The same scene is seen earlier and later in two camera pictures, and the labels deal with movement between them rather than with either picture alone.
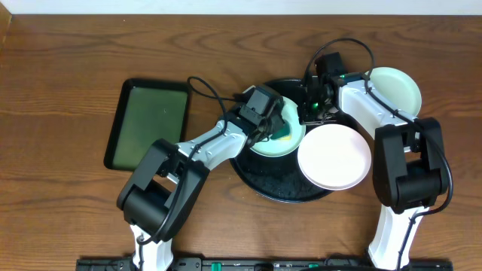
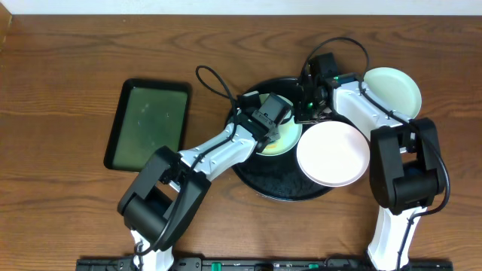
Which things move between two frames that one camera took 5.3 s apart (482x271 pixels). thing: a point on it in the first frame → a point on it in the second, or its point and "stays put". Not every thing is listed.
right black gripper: x=312 y=114 stays put
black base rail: x=266 y=263 stays put
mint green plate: x=397 y=89 stays put
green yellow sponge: x=283 y=133 → x=272 y=146
